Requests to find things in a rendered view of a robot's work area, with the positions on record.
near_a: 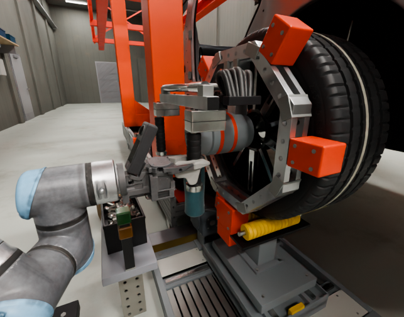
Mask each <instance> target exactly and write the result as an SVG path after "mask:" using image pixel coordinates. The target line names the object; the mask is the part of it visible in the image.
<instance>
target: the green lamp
mask: <svg viewBox="0 0 404 317"><path fill-rule="evenodd" d="M115 211H116V220H117V225H118V226H121V225H125V224H128V223H131V222H132V221H131V212H130V208H129V206H125V207H121V208H116V210H115Z"/></svg>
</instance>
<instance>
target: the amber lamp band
mask: <svg viewBox="0 0 404 317"><path fill-rule="evenodd" d="M117 228H118V233H119V239H120V240H124V239H127V238H132V237H133V227H132V224H131V223H130V226H127V227H124V228H120V227H119V226H117Z"/></svg>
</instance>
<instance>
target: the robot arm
mask: <svg viewBox="0 0 404 317"><path fill-rule="evenodd" d="M157 131H158V127H157V126H155V125H152V124H151V123H148V122H146V121H144V122H143V124H142V126H141V127H140V129H139V133H138V136H137V138H136V140H135V143H134V145H133V147H132V150H131V152H130V154H129V157H128V159H127V162H126V164H125V168H126V170H127V171H124V167H123V163H117V164H116V165H114V161H113V159H111V160H101V161H96V162H89V163H82V164H73V165H63V166H57V167H43V168H42V169H34V170H28V171H26V172H24V173H22V174H21V176H20V177H19V179H18V181H17V184H16V190H15V203H16V210H17V212H18V213H19V217H20V218H22V219H24V220H30V219H31V218H33V220H34V223H35V227H36V232H37V234H38V242H37V243H36V244H35V245H34V246H33V247H32V248H31V249H30V250H29V251H28V252H27V253H24V252H23V251H22V250H20V249H19V248H17V247H14V246H11V245H9V244H8V243H6V242H5V241H3V240H2V239H0V317H52V316H53V314H54V310H55V308H56V307H57V304H58V303H59V301H60V299H61V297H62V296H63V294H64V292H65V290H66V288H67V286H68V285H69V283H70V281H71V279H72V277H73V276H75V275H77V274H79V273H80V272H82V271H83V270H84V269H85V268H86V267H87V266H88V265H89V264H90V263H91V262H92V259H93V258H94V247H95V244H94V239H93V237H92V232H91V228H90V222H89V216H88V212H87V207H90V206H96V205H98V204H104V203H110V202H114V201H118V200H119V194H121V196H122V199H123V204H124V203H129V199H132V198H136V197H141V196H145V198H146V199H148V198H150V199H151V200H152V201H157V200H161V199H166V198H170V197H174V189H175V181H174V180H173V174H174V175H175V177H176V178H185V179H186V180H187V182H188V184H190V185H194V184H196V183H197V181H198V178H199V173H200V169H201V168H202V167H205V166H208V165H209V164H210V162H209V161H207V160H205V159H204V158H203V157H201V159H198V160H190V161H187V154H185V155H181V154H178V155H164V156H160V157H151V158H148V159H147V160H145V158H146V156H147V154H148V152H149V149H150V147H151V144H152V143H153V140H154V138H155V136H156V132H157ZM146 196H148V198H147V197H146Z"/></svg>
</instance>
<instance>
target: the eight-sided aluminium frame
mask: <svg viewBox="0 0 404 317"><path fill-rule="evenodd" d="M261 44H262V42H261V41H256V40H255V41H253V42H247V43H245V44H243V45H240V46H237V47H233V48H230V49H227V50H224V51H221V52H220V51H218V52H217V53H216V54H215V56H214V58H213V59H212V64H211V66H210V69H209V71H208V74H207V77H206V78H205V81H207V82H208V83H217V82H216V73H217V72H218V71H219V70H223V69H224V62H225V61H229V62H233V60H234V59H237V58H239V59H240V61H242V60H248V62H253V63H254V65H255V67H256V68H257V70H258V72H259V74H260V76H261V77H262V79H263V81H264V82H265V84H266V86H267V88H268V90H269V91H270V93H271V95H272V96H273V99H274V100H275V102H276V104H277V106H278V107H279V109H280V119H279V125H278V136H277V142H276V153H275V163H274V169H273V180H272V182H271V183H270V184H268V185H267V186H265V187H264V188H262V189H261V190H259V191H258V192H256V193H255V194H253V195H252V196H249V195H248V194H246V193H245V192H244V191H242V190H240V188H238V187H236V186H235V185H234V184H232V183H231V182H229V181H228V180H227V179H226V176H225V173H224V171H223V168H222V165H221V162H220V160H219V157H218V155H217V154H216V155H210V156H209V155H204V154H202V155H203V156H204V157H205V160H207V161H209V162H210V164H209V165H208V166H205V167H206V169H207V173H208V175H209V179H210V183H211V185H212V187H213V189H214V190H215V192H218V193H219V194H220V195H221V196H222V197H223V198H224V199H225V200H226V201H227V202H229V203H230V204H231V205H232V206H234V207H235V208H236V209H237V211H238V212H240V213H241V214H248V213H252V212H255V211H257V210H261V208H263V207H265V206H267V205H269V204H271V203H273V202H275V201H277V200H279V199H281V198H283V197H285V196H287V195H289V194H292V193H293V192H294V191H296V190H298V189H299V185H300V181H301V178H300V177H301V173H302V171H300V170H297V169H294V168H292V167H289V166H288V165H287V160H288V151H289V145H290V139H291V138H298V137H304V136H307V133H308V126H309V121H310V117H311V116H312V113H311V109H312V103H311V102H310V100H309V98H308V94H305V93H304V91H303V89H302V88H301V86H300V84H299V83H298V82H297V80H296V78H295V77H294V75H293V74H292V72H291V71H290V69H289V68H288V66H286V65H271V64H270V63H269V61H267V59H265V57H264V56H263V55H262V54H261V53H260V52H259V48H260V46H261ZM210 158H211V159H210ZM211 160H212V161H211ZM212 163H213V164H212ZM213 165H214V166H213ZM214 169H215V170H216V172H215V170H214ZM216 174H217V175H216Z"/></svg>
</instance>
